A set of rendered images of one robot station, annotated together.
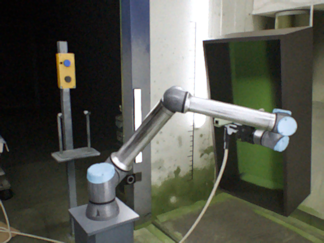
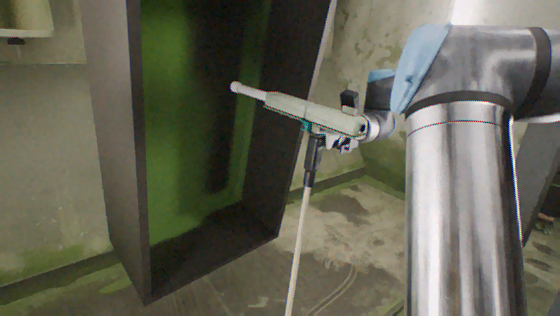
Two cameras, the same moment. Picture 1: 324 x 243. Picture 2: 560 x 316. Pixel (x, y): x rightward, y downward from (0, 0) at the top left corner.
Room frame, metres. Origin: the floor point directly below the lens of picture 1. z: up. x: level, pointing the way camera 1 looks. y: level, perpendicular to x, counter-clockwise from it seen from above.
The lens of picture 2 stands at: (1.90, 0.33, 1.34)
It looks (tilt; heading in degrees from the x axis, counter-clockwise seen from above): 22 degrees down; 267
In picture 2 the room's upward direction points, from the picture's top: 3 degrees clockwise
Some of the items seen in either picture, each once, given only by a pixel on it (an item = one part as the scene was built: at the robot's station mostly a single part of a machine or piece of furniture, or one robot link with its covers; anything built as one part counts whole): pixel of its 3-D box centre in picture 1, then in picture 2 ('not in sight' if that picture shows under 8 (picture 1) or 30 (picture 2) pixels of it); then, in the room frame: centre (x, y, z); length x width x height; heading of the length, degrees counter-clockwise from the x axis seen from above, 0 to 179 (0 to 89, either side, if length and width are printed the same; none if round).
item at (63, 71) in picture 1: (66, 71); not in sight; (2.30, 0.73, 1.42); 0.12 x 0.06 x 0.26; 125
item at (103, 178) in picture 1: (102, 181); not in sight; (1.57, 0.33, 0.83); 0.17 x 0.15 x 0.18; 169
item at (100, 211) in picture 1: (102, 204); not in sight; (1.56, 0.34, 0.69); 0.19 x 0.19 x 0.10
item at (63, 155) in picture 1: (74, 133); not in sight; (2.22, 0.66, 0.95); 0.26 x 0.15 x 0.32; 125
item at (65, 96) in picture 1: (68, 145); not in sight; (2.35, 0.76, 0.82); 0.06 x 0.06 x 1.64; 35
